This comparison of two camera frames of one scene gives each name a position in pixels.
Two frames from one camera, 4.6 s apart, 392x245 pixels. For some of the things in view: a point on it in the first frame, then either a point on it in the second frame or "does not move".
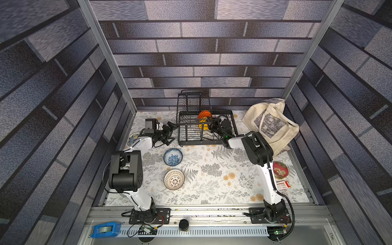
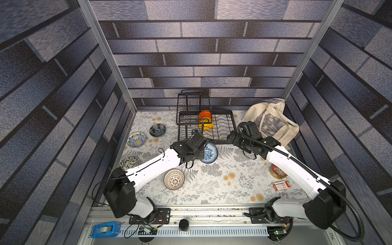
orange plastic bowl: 204,114 does not move
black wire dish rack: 193,112 does not move
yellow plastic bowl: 203,123 does not move
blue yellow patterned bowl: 132,138 does not move
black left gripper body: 163,133 → 199,154
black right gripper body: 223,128 → 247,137
